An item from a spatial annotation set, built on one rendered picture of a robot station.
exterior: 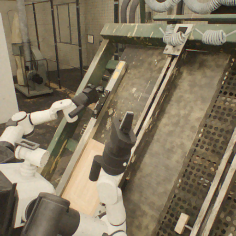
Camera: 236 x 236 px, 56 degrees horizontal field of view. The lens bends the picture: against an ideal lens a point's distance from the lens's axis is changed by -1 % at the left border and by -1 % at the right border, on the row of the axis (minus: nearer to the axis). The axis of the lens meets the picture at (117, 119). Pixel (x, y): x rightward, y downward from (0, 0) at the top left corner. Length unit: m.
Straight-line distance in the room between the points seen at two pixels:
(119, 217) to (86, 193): 0.51
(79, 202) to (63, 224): 0.61
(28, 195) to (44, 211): 0.11
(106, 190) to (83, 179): 0.65
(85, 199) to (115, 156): 0.72
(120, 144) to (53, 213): 0.30
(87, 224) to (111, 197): 0.14
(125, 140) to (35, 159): 0.39
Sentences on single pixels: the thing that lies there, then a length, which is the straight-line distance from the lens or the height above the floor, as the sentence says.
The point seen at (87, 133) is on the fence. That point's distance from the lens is 1.43.
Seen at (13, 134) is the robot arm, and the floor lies 1.38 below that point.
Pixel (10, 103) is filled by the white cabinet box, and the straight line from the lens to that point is 5.02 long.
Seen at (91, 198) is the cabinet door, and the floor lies 0.97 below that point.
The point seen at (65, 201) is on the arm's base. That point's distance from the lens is 0.77.
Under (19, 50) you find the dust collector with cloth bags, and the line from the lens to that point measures 6.88.
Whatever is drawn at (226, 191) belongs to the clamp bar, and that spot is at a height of 1.29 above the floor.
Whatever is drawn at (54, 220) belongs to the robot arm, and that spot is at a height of 1.33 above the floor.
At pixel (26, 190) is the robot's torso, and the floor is 1.36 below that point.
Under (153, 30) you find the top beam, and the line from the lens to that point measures 1.46.
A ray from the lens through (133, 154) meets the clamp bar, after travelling 1.17.
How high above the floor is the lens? 1.88
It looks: 24 degrees down
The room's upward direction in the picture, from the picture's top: straight up
